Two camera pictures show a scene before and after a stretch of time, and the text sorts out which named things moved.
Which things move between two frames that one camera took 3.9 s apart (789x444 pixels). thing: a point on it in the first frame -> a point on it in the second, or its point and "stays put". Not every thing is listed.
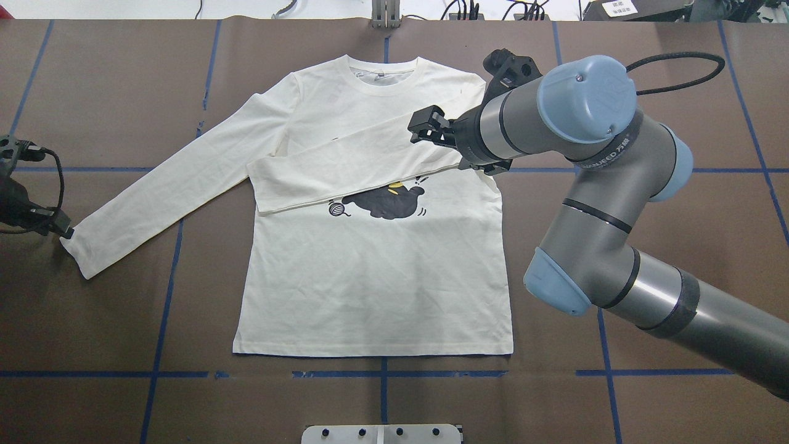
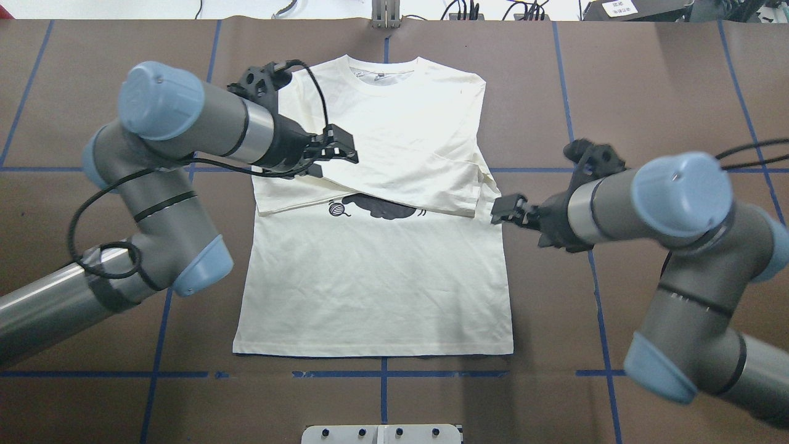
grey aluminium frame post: (385, 14) stays put
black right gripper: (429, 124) -> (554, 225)
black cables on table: (533, 10) stays put
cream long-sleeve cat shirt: (369, 239) stays put
